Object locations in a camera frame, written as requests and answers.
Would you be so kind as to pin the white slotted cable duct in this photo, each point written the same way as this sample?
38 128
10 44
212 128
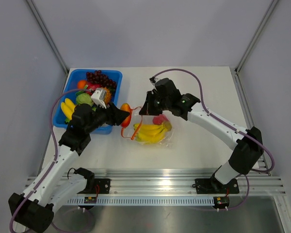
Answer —
141 201

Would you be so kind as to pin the right aluminium frame post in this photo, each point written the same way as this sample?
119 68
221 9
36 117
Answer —
257 34

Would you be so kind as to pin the aluminium mounting rail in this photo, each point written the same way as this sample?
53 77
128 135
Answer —
177 182

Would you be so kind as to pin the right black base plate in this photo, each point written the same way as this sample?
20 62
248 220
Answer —
211 186

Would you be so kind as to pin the small yellow banana bunch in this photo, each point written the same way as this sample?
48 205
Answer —
68 108

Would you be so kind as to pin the green lettuce head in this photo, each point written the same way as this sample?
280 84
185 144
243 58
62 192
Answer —
84 98

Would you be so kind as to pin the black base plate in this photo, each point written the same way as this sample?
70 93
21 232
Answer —
211 186
99 186

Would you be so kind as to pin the left aluminium frame post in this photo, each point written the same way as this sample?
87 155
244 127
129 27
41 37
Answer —
47 35

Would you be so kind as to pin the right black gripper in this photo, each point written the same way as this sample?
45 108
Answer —
148 108

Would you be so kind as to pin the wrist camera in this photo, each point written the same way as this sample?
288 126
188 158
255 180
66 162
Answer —
98 97
154 80

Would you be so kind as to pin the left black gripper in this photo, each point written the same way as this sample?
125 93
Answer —
115 115

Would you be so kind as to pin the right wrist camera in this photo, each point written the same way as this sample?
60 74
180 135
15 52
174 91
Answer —
154 80

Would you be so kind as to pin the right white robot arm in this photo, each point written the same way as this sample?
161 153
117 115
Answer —
246 145

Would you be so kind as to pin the round orange fruit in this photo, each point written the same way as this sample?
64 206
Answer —
81 84

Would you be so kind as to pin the large yellow banana bunch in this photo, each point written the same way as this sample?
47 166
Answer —
153 134

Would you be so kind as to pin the blue plastic bin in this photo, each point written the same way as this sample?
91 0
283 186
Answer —
74 77

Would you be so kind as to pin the orange spiky fruit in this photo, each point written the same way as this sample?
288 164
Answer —
107 95

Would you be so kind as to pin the clear zip top bag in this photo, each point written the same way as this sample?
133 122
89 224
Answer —
136 121

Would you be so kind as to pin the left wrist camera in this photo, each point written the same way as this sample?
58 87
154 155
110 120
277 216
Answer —
98 97

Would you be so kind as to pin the pink dragon fruit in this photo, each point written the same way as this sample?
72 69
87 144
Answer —
90 88

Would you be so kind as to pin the red bell pepper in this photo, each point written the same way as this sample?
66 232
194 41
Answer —
158 120

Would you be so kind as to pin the orange mango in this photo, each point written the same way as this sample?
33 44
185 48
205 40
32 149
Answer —
126 107

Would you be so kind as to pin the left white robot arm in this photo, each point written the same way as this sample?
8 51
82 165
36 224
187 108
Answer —
36 206

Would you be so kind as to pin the aluminium frame post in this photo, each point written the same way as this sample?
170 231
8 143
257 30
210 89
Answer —
47 35
257 34

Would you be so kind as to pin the purple grape bunch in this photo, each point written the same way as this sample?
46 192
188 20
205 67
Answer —
99 79

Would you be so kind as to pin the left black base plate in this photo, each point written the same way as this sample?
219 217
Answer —
99 186

